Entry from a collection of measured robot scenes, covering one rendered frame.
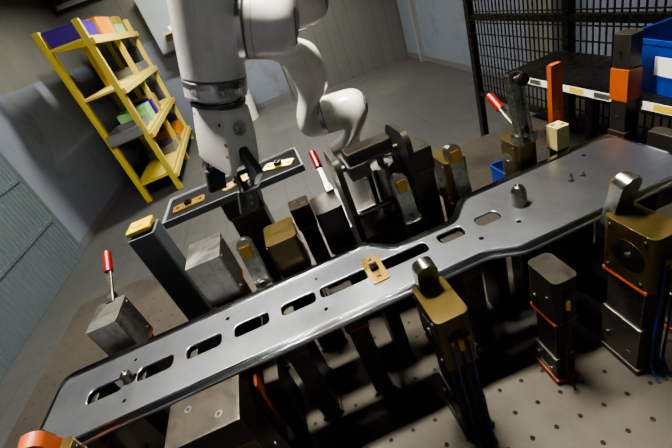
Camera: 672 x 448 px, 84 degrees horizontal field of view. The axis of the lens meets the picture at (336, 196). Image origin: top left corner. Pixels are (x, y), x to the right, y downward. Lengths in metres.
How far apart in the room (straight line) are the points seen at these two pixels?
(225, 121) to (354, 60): 6.11
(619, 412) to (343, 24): 6.10
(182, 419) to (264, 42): 0.57
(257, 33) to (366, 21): 6.14
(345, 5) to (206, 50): 6.05
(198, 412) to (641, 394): 0.80
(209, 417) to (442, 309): 0.39
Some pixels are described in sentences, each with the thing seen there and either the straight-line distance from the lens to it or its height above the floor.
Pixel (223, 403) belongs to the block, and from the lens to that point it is 0.69.
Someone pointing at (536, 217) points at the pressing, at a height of 1.00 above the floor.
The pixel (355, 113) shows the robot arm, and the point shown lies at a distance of 1.16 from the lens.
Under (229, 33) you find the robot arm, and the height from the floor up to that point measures 1.50.
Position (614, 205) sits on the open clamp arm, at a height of 1.06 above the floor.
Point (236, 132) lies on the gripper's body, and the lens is 0.53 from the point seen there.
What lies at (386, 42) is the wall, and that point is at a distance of 6.74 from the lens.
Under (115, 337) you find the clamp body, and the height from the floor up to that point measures 1.02.
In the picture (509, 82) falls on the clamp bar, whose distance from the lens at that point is 0.95.
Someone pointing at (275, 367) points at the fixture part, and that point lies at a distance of 0.89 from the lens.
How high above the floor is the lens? 1.52
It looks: 29 degrees down
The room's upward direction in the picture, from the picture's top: 21 degrees counter-clockwise
